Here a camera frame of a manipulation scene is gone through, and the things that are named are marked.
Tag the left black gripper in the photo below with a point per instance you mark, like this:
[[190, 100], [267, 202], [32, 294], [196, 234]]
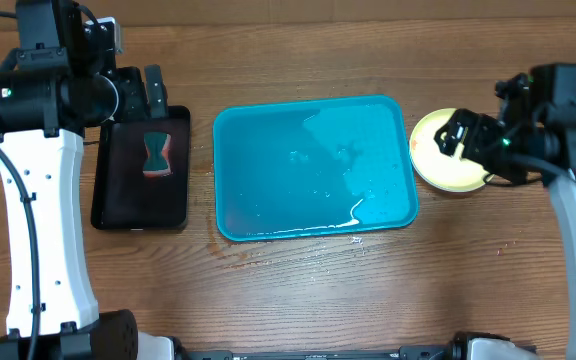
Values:
[[132, 90]]

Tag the teal plastic tray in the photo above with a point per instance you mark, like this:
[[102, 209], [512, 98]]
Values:
[[312, 168]]

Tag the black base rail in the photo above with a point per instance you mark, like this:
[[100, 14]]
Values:
[[415, 352]]

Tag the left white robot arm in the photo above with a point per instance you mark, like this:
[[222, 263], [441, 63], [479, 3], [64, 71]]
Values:
[[58, 82]]

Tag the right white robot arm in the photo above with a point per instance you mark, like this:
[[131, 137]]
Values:
[[561, 186]]

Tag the black plastic tray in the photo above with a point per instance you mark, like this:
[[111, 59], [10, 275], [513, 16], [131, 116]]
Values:
[[123, 198]]

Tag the yellow plate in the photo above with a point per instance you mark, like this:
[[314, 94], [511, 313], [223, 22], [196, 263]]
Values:
[[447, 173]]

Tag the pink cleaning sponge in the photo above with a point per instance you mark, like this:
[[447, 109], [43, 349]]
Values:
[[157, 146]]

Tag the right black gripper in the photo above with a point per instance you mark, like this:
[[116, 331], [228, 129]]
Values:
[[478, 135]]

